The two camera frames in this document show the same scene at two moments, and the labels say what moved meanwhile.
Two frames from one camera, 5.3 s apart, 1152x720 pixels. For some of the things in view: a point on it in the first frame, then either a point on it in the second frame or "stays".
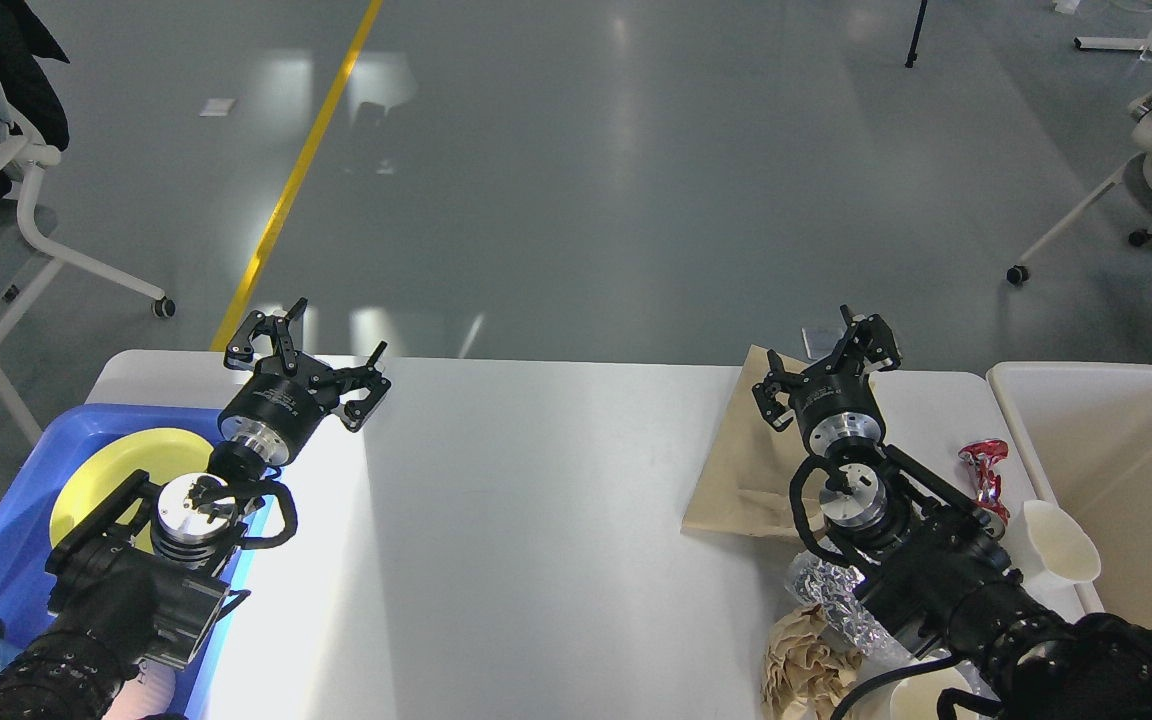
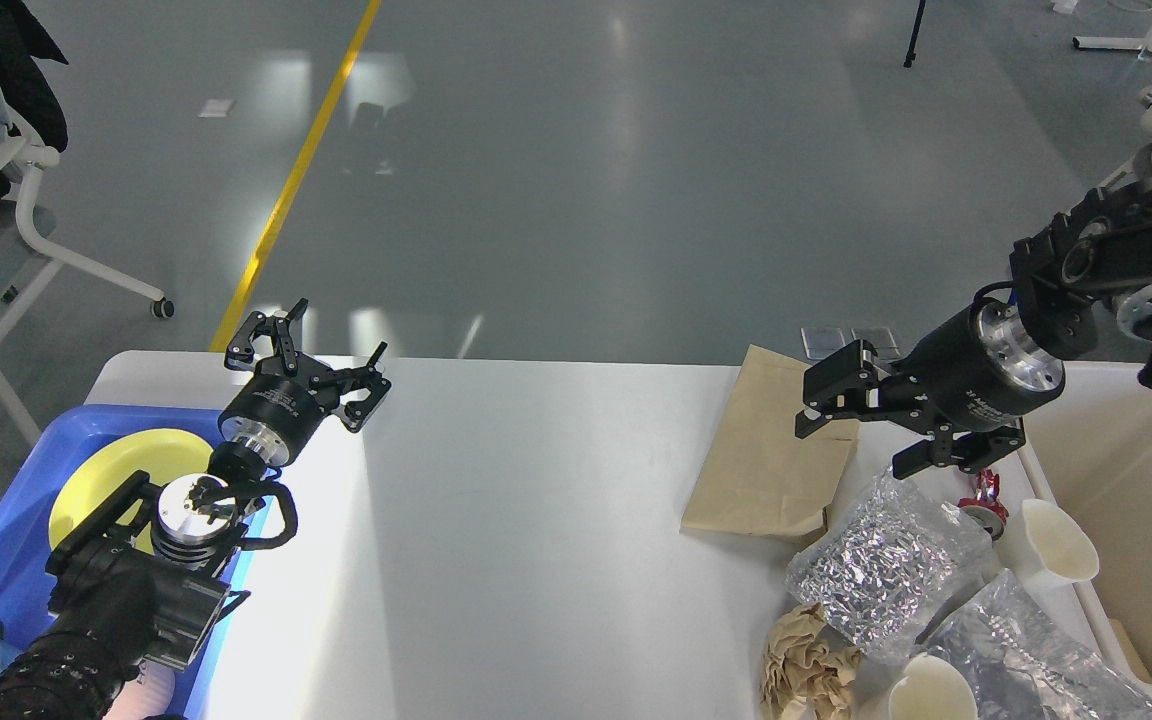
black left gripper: [285, 396] stays
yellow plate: [106, 470] stays
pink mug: [151, 692] stays
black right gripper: [837, 400] -> [977, 371]
